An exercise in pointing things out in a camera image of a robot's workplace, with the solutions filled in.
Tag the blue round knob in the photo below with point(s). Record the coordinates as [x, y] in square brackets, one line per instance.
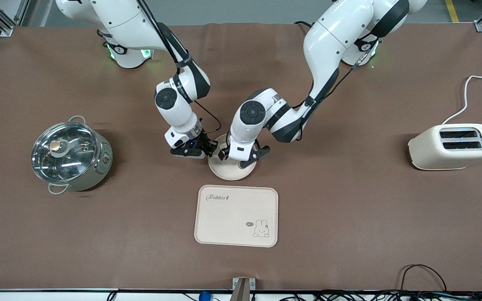
[204, 296]

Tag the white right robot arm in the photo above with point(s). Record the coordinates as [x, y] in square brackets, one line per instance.
[140, 25]

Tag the cream two-slot toaster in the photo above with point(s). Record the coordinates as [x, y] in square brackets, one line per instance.
[450, 152]

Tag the brown table mat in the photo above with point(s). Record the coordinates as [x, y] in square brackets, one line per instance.
[349, 209]

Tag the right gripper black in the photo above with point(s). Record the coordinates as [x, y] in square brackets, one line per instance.
[204, 143]

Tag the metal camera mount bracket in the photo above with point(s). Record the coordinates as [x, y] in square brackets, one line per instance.
[243, 289]

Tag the glass pot lid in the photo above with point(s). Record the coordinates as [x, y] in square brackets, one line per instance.
[63, 152]

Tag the round beige plate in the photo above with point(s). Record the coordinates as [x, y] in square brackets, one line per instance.
[228, 171]

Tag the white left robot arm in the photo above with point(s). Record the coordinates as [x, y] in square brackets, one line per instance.
[333, 37]

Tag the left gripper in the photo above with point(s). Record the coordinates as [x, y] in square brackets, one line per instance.
[222, 154]

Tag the beige rabbit print tray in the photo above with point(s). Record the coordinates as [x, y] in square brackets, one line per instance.
[236, 216]

